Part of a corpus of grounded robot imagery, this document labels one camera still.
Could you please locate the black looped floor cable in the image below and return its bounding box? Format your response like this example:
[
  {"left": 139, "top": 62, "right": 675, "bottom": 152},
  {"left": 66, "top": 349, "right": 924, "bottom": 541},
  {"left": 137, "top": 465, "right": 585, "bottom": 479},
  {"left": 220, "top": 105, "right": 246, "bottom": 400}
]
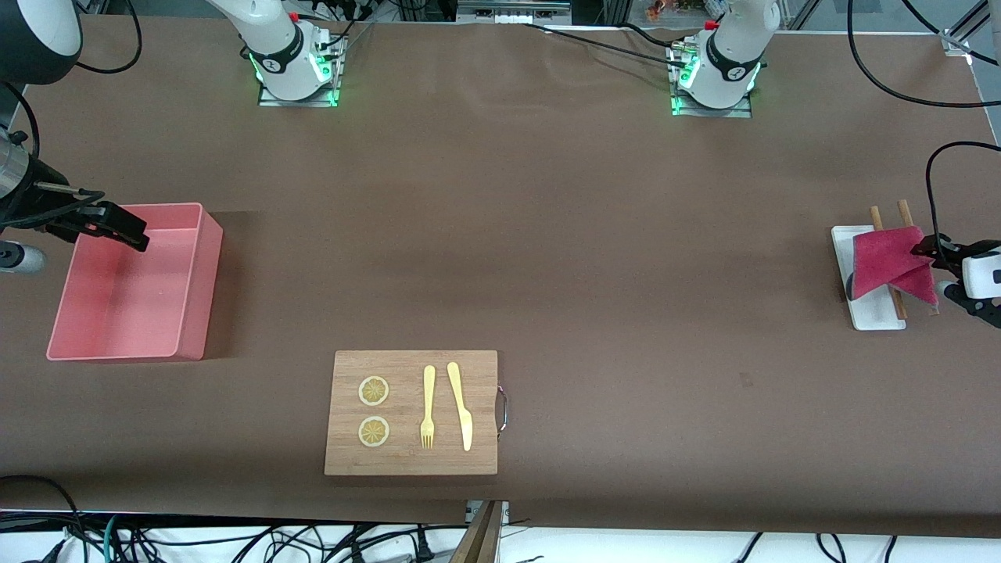
[{"left": 0, "top": 474, "right": 88, "bottom": 563}]

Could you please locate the brown wooden stick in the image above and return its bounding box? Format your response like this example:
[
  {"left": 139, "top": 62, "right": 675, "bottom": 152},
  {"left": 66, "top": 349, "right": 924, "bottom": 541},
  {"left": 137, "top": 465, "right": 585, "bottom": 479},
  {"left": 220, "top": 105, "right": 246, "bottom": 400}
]
[
  {"left": 897, "top": 199, "right": 942, "bottom": 317},
  {"left": 870, "top": 206, "right": 910, "bottom": 321}
]

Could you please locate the wooden cutting board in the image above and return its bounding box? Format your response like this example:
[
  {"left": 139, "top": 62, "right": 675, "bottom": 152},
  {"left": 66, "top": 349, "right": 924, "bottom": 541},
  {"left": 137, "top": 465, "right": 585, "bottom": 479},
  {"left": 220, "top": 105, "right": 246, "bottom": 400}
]
[{"left": 324, "top": 350, "right": 499, "bottom": 477}]

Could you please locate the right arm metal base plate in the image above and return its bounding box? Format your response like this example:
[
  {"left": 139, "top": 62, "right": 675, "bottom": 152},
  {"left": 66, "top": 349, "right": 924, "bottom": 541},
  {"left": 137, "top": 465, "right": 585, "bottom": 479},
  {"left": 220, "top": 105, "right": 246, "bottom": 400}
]
[{"left": 258, "top": 31, "right": 345, "bottom": 108}]

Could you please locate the grey power strip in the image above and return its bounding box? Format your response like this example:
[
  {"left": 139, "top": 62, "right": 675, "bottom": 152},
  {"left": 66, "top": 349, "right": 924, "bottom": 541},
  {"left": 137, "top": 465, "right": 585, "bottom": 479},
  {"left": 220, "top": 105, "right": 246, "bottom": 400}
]
[{"left": 457, "top": 0, "right": 572, "bottom": 24}]

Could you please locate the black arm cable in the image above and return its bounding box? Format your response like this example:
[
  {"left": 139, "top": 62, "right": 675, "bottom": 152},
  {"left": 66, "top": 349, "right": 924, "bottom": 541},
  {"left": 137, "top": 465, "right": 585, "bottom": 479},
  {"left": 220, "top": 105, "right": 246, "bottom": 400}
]
[
  {"left": 74, "top": 0, "right": 144, "bottom": 75},
  {"left": 848, "top": 0, "right": 1001, "bottom": 251}
]

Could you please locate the short black table cable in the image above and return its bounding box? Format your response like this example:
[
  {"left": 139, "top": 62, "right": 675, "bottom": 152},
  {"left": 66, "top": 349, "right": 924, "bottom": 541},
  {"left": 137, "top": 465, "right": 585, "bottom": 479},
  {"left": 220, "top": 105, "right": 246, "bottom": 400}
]
[{"left": 622, "top": 22, "right": 693, "bottom": 52}]

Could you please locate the white rectangular tray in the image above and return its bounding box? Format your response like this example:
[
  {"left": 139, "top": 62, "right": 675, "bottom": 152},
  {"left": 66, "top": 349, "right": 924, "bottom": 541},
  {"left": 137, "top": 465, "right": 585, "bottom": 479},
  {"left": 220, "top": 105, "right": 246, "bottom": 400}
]
[{"left": 831, "top": 225, "right": 908, "bottom": 332}]

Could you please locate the yellow plastic knife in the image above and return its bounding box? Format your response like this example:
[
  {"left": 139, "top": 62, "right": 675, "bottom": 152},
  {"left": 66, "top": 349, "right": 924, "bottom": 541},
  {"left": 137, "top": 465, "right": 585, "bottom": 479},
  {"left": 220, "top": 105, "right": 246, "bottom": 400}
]
[{"left": 447, "top": 361, "right": 474, "bottom": 453}]

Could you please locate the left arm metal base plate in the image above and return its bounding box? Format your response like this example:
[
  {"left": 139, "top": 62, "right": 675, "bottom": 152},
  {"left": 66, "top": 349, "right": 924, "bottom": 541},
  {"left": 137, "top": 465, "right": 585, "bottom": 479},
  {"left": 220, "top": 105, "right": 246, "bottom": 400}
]
[{"left": 671, "top": 43, "right": 753, "bottom": 118}]

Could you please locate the teal cable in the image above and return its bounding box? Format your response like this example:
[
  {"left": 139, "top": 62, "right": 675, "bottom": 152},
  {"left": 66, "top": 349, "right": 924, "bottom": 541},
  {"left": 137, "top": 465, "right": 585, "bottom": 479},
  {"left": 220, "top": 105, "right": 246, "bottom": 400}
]
[{"left": 102, "top": 515, "right": 126, "bottom": 563}]

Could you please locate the pink cloth with grey edge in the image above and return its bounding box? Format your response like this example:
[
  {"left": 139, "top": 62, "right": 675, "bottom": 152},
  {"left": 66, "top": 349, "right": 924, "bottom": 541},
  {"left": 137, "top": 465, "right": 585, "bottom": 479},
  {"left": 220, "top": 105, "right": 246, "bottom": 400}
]
[{"left": 851, "top": 226, "right": 940, "bottom": 307}]

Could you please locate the small metal bracket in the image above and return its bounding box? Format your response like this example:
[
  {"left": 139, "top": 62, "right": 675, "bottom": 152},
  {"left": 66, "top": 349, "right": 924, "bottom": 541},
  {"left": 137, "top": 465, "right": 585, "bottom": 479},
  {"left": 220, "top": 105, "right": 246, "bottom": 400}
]
[{"left": 465, "top": 500, "right": 511, "bottom": 526}]

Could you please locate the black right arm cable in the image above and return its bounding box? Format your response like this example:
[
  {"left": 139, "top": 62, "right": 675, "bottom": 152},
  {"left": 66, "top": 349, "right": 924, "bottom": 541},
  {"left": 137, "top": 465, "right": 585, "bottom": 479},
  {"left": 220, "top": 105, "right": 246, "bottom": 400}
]
[{"left": 74, "top": 0, "right": 144, "bottom": 75}]

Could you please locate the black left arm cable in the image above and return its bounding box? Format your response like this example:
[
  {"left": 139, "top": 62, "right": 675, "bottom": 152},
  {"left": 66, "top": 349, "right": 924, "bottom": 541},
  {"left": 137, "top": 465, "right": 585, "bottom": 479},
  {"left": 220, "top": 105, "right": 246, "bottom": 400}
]
[{"left": 848, "top": 0, "right": 1001, "bottom": 251}]

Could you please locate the pink plastic bin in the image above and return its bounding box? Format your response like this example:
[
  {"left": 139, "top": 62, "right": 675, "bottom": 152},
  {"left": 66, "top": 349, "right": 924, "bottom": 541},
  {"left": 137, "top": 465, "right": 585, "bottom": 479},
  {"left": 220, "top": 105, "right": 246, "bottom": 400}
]
[{"left": 45, "top": 202, "right": 224, "bottom": 363}]

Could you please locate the long black table cable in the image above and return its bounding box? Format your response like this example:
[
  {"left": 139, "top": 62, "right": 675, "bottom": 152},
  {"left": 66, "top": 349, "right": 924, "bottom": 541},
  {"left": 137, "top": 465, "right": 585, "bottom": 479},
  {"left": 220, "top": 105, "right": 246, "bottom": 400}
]
[{"left": 520, "top": 22, "right": 693, "bottom": 70}]

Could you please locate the yellow plastic fork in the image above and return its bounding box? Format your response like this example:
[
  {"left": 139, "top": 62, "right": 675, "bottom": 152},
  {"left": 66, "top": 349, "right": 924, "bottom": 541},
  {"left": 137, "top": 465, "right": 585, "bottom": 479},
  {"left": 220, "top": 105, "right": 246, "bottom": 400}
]
[{"left": 420, "top": 364, "right": 436, "bottom": 450}]

